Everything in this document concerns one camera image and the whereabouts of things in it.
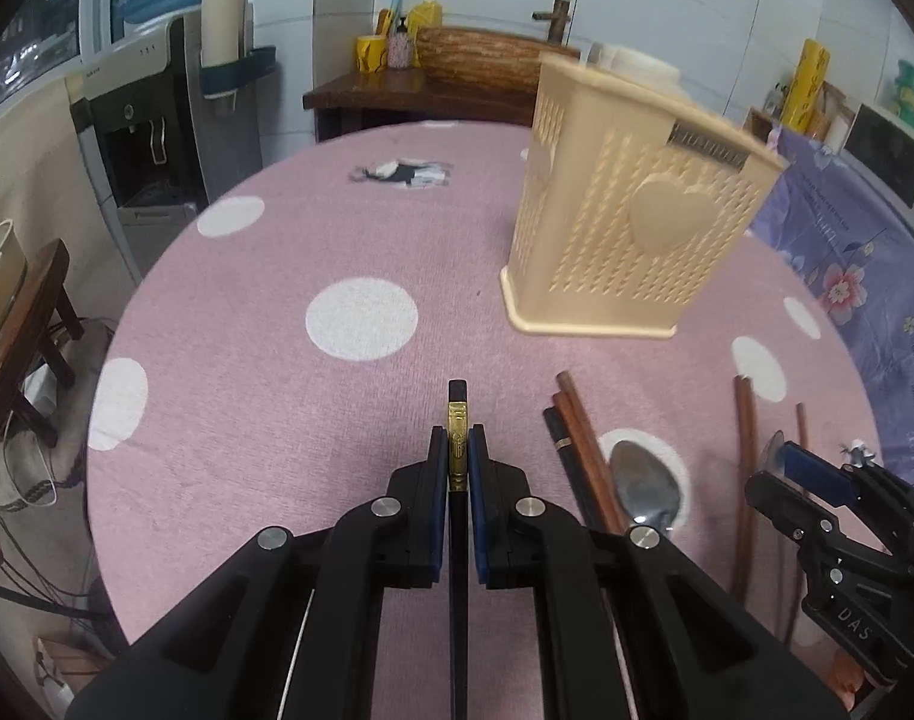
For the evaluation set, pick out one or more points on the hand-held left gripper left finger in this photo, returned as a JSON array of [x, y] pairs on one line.
[[434, 525]]

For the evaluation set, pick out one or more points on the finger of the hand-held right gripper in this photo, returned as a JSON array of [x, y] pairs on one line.
[[820, 469], [783, 502]]

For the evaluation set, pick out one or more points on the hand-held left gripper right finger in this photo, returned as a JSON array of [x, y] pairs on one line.
[[481, 525]]

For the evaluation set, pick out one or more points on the brown wooden chopstick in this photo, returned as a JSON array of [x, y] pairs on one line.
[[746, 465], [587, 435], [802, 424], [575, 439]]

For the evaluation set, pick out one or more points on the metal spoon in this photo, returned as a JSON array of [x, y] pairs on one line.
[[772, 450], [644, 480]]

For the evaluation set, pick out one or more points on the black chopstick with gold band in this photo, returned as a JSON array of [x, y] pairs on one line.
[[572, 465], [458, 420]]

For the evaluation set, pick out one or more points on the beige plastic utensil holder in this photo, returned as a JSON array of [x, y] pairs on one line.
[[614, 240]]

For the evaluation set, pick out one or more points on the pink polka dot tablecloth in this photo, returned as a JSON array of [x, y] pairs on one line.
[[277, 427]]

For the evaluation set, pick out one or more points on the purple floral cloth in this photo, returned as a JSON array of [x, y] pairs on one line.
[[862, 255]]

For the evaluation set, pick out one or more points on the white microwave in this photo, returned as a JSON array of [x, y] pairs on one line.
[[888, 154]]

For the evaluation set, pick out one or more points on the wooden box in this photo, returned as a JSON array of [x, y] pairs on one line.
[[761, 124]]

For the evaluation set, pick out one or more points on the small grey bottle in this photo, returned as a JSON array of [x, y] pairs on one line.
[[772, 101]]

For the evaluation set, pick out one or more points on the yellow roll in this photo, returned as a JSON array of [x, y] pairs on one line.
[[809, 86]]

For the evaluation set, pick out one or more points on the wooden cabinet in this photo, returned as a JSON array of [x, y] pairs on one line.
[[367, 90]]

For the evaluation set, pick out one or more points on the wooden stool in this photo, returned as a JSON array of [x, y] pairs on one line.
[[37, 292]]

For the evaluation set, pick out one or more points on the patterned small bottle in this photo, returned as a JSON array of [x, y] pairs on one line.
[[401, 51]]

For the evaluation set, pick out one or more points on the yellow cup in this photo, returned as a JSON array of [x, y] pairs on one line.
[[371, 54]]

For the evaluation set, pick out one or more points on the grey water dispenser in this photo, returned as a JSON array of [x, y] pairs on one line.
[[142, 127]]

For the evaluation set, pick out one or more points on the dark cup holder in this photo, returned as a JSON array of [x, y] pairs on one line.
[[254, 64]]

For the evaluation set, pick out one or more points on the bamboo faucet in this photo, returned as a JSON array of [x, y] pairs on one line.
[[558, 22]]

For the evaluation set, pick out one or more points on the yellow soap dispenser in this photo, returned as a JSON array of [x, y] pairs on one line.
[[427, 13]]

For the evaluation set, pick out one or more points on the blue toothbrush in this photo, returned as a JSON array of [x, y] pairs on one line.
[[395, 4]]

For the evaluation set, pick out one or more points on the stack of paper cups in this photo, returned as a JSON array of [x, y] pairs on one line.
[[224, 22]]

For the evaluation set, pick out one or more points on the window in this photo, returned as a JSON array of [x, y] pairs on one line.
[[30, 37]]

